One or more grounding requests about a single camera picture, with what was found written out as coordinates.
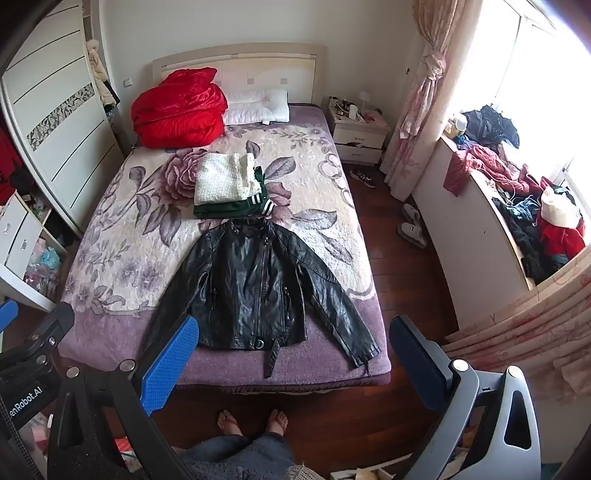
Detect floral purple bed blanket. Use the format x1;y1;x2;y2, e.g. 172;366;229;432
58;104;392;392

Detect white folded knit sweater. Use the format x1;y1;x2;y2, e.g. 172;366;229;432
194;153;262;206

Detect person's foot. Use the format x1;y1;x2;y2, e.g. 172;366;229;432
266;409;288;436
217;410;242;436

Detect pink tied curtain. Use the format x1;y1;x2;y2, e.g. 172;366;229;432
381;0;483;201

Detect white bedside nightstand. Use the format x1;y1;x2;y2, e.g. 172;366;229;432
327;97;391;166

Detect person's right foot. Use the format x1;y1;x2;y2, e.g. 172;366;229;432
266;409;288;436

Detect white shelf unit with drawers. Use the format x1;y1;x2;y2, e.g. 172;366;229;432
1;192;68;312

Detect white pillow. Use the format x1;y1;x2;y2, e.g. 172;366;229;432
222;88;290;126

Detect dark sneaker on floor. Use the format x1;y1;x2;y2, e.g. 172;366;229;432
349;168;376;189

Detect beige bed headboard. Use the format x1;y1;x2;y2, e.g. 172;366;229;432
152;42;328;106

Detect green folded striped garment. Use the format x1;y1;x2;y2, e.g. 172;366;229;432
193;166;276;220

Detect black leather jacket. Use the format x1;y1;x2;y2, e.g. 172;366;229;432
141;218;381;377

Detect person's left foot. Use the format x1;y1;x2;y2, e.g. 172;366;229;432
217;410;242;436

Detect white slipper pair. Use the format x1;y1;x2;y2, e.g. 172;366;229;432
397;203;428;249

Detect white sliding wardrobe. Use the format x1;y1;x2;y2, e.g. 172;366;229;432
1;1;123;234

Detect pile of mixed clothes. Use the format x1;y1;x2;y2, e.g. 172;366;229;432
443;105;586;284

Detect person's dark jeans legs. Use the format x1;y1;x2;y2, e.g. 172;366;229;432
179;432;294;479

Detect pink draped curtain lower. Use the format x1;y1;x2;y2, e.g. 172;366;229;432
444;247;590;402

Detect red folded quilt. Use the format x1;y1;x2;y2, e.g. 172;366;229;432
130;67;228;149

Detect white window side cabinet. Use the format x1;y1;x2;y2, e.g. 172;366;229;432
412;137;535;329

